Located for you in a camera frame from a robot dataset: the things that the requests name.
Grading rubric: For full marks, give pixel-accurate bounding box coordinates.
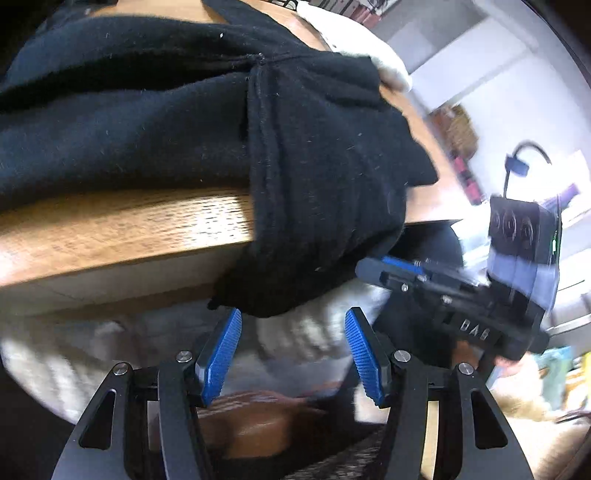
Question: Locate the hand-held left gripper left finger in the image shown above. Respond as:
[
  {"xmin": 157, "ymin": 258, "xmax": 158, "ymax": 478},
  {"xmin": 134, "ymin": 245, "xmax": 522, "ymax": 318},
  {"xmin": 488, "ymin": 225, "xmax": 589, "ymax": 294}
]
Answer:
[{"xmin": 51, "ymin": 308, "xmax": 243, "ymax": 480}]

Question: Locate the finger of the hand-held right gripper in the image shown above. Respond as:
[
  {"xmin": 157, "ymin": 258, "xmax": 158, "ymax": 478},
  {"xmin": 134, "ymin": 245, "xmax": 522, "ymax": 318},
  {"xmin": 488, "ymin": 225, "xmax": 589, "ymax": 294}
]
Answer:
[
  {"xmin": 355, "ymin": 258, "xmax": 490, "ymax": 302},
  {"xmin": 382, "ymin": 256, "xmax": 462, "ymax": 282}
]

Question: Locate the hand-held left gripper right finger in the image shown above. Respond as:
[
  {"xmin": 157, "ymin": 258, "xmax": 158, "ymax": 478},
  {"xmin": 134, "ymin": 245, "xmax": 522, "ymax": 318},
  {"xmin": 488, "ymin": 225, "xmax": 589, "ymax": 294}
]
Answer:
[{"xmin": 345, "ymin": 307, "xmax": 534, "ymax": 480}]

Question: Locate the black sweater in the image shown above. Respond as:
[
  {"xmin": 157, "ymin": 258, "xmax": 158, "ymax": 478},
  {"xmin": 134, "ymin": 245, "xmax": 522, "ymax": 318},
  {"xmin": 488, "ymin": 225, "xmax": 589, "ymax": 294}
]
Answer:
[{"xmin": 0, "ymin": 0, "xmax": 439, "ymax": 319}]

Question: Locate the person's right hand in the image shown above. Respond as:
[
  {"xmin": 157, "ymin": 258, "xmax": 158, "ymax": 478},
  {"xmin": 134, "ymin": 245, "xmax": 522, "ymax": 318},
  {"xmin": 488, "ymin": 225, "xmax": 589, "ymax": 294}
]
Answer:
[{"xmin": 451, "ymin": 342, "xmax": 525, "ymax": 384}]

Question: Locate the person's cream sweater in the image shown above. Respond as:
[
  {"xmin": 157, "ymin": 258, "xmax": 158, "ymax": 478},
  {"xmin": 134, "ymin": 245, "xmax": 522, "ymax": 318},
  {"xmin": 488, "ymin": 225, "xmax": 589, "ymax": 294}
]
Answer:
[{"xmin": 0, "ymin": 277, "xmax": 393, "ymax": 428}]

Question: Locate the brown object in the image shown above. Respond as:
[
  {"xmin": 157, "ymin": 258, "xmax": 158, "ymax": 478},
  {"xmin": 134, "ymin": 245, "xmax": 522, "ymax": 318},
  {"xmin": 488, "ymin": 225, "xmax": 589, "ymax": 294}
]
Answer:
[{"xmin": 198, "ymin": 390, "xmax": 326, "ymax": 460}]

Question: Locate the white folded towel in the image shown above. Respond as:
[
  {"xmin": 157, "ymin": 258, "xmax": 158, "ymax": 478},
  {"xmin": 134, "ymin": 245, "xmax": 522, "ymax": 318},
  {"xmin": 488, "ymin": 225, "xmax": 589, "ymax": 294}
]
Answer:
[{"xmin": 298, "ymin": 0, "xmax": 413, "ymax": 92}]

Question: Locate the black cable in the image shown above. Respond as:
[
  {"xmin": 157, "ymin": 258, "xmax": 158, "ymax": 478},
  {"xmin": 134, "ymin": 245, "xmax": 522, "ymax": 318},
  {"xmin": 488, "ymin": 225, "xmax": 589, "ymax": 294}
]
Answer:
[{"xmin": 502, "ymin": 142, "xmax": 553, "ymax": 200}]

